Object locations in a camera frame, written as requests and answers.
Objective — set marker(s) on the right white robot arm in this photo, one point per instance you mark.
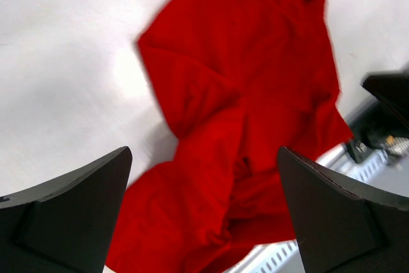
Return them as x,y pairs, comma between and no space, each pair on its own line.
392,90

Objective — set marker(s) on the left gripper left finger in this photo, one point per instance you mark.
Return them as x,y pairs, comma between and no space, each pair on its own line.
65,224

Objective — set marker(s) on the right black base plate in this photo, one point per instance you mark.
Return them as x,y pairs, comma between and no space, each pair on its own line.
388,135

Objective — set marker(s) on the white slotted cable duct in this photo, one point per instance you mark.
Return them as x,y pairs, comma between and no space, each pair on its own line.
280,257

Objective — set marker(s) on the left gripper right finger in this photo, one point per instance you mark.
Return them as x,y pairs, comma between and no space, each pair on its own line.
342,224

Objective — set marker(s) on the red t shirt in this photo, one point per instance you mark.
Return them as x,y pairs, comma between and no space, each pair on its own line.
235,80

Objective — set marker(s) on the aluminium mounting rail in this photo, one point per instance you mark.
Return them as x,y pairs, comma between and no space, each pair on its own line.
363,165

